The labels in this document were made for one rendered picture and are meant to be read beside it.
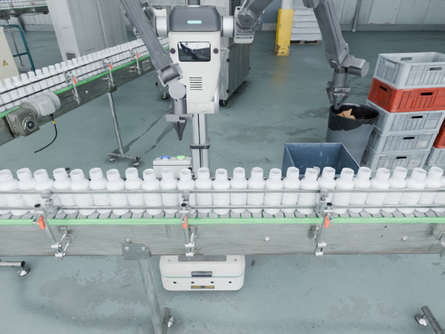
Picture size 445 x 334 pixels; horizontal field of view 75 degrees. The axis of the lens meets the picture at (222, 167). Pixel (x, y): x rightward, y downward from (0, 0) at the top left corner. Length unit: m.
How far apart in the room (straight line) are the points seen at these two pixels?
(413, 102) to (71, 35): 5.84
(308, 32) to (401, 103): 7.48
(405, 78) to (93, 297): 2.96
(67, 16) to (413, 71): 5.75
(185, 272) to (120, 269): 0.57
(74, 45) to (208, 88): 5.55
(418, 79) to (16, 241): 3.05
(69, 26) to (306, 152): 5.77
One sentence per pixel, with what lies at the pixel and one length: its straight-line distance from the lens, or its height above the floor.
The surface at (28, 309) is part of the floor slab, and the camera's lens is 2.31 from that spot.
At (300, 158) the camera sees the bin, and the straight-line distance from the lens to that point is 1.68.
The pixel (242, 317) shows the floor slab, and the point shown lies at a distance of 1.95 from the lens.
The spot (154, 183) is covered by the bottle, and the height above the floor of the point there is 1.13.
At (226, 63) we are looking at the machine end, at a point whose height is 0.67.
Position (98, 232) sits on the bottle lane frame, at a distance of 1.14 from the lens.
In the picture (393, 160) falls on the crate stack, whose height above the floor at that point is 0.14.
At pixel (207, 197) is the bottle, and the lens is 0.99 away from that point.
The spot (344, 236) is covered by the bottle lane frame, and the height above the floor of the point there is 0.92.
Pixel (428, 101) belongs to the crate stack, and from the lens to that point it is 3.33.
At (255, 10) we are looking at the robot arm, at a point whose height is 1.60.
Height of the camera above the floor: 1.69
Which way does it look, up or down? 33 degrees down
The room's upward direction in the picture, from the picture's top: straight up
